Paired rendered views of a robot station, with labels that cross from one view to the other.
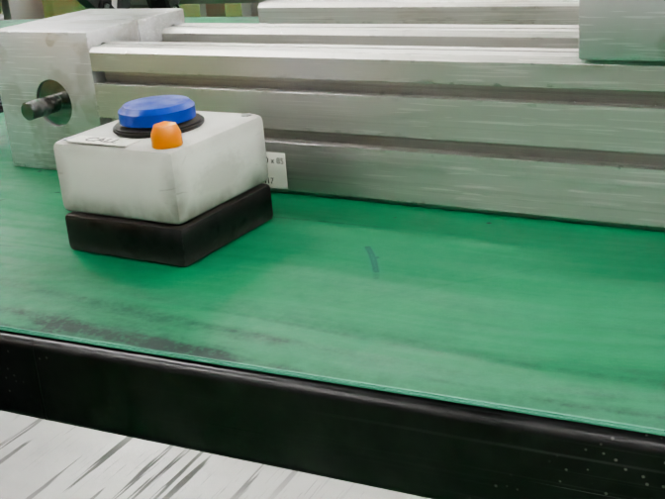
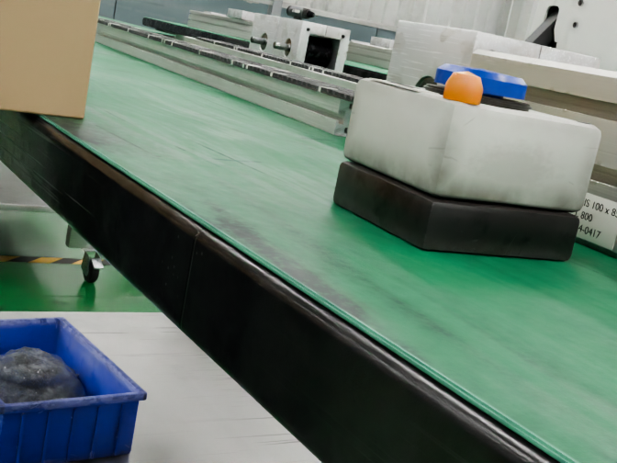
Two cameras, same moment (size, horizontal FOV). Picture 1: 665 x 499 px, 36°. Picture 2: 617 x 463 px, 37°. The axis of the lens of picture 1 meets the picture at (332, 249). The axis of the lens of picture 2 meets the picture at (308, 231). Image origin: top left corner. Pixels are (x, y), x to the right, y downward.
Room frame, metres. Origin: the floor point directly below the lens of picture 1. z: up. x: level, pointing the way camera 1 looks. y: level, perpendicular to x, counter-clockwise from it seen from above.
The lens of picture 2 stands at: (0.15, -0.06, 0.85)
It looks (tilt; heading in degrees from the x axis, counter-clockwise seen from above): 12 degrees down; 29
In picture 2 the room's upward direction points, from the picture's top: 11 degrees clockwise
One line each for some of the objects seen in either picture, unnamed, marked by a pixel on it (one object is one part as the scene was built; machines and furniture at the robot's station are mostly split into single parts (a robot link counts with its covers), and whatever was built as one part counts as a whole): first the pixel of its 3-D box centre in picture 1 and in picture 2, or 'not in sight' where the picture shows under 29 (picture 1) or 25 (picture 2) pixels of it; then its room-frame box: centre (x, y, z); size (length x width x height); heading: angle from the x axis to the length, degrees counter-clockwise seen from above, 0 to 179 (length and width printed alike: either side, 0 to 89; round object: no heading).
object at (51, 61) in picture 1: (86, 90); (465, 107); (0.72, 0.16, 0.83); 0.12 x 0.09 x 0.10; 148
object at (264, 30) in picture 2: not in sight; (277, 44); (1.57, 0.88, 0.83); 0.11 x 0.10 x 0.10; 151
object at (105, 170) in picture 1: (176, 174); (476, 165); (0.54, 0.08, 0.81); 0.10 x 0.08 x 0.06; 148
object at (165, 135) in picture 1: (165, 133); (464, 85); (0.49, 0.08, 0.85); 0.01 x 0.01 x 0.01
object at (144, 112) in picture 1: (157, 119); (478, 91); (0.53, 0.09, 0.84); 0.04 x 0.04 x 0.02
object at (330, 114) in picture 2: not in sight; (176, 57); (1.07, 0.69, 0.79); 0.96 x 0.04 x 0.03; 58
